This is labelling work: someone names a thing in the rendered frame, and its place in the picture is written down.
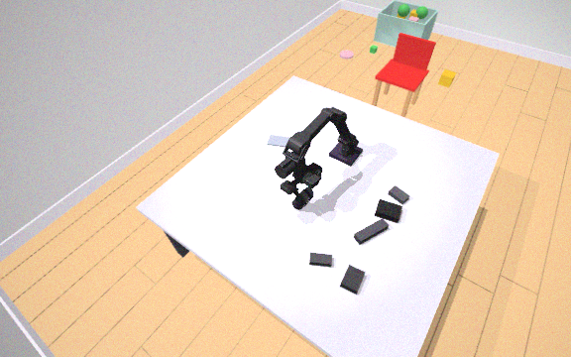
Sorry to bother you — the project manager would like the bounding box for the dark grey unit with label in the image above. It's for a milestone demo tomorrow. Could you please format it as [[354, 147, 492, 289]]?
[[291, 187, 314, 210]]

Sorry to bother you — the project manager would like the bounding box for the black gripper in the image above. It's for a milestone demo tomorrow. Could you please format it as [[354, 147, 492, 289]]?
[[280, 163, 322, 198]]

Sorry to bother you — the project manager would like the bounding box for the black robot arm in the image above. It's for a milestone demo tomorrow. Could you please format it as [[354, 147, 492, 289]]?
[[275, 106, 359, 189]]

